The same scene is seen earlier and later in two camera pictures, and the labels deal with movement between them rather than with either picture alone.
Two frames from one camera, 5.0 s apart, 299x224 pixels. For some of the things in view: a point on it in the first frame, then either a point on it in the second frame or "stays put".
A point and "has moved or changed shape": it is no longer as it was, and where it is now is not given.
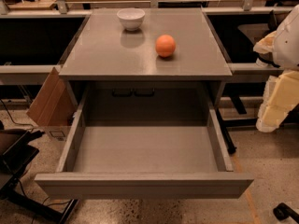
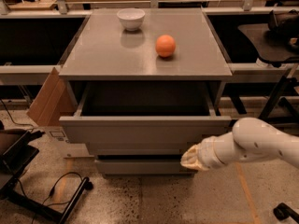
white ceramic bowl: x=131 y=18 stays put
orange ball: x=165 y=46 stays put
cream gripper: x=288 y=49 → x=206 y=154
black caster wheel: x=283 y=212 stays put
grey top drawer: x=145 y=141 has moved or changed shape
